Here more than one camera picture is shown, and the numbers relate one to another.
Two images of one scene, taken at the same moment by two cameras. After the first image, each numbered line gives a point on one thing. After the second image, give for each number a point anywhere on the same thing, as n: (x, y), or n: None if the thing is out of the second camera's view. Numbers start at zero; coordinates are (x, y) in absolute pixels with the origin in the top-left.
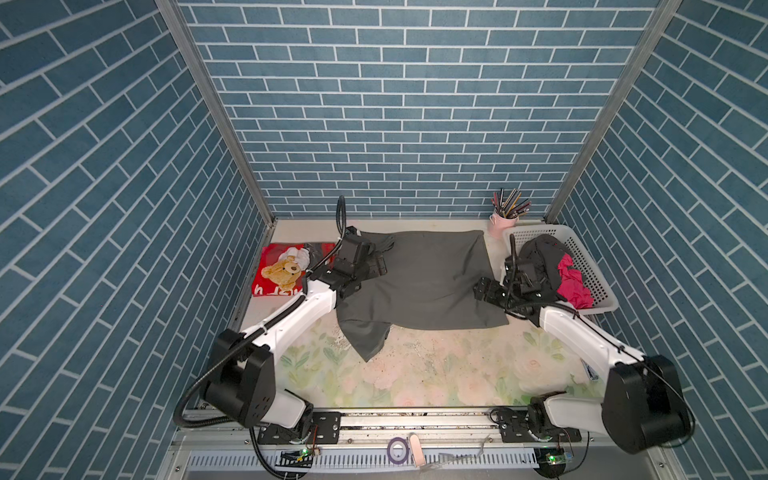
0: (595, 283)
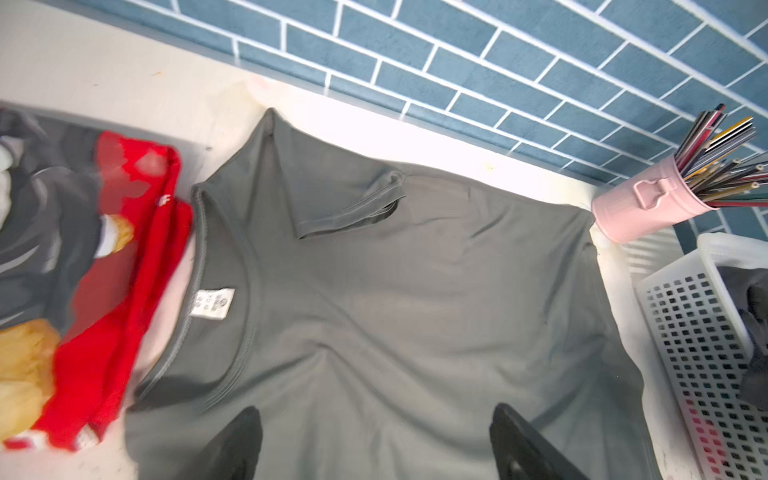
0: (693, 346)
